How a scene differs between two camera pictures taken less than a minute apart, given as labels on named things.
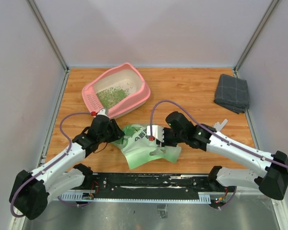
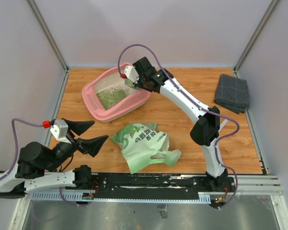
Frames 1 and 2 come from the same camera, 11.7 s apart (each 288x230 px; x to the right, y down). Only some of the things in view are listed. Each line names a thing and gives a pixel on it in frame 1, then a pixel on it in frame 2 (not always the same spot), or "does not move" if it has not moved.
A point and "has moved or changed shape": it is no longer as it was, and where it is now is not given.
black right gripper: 166,143 to 139,85
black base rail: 146,185 does not move
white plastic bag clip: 218,126 does not move
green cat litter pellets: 110,96 does not move
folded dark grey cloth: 232,93 does not move
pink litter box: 119,91 does not move
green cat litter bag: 136,145 has moved or changed shape
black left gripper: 118,133 to 91,145
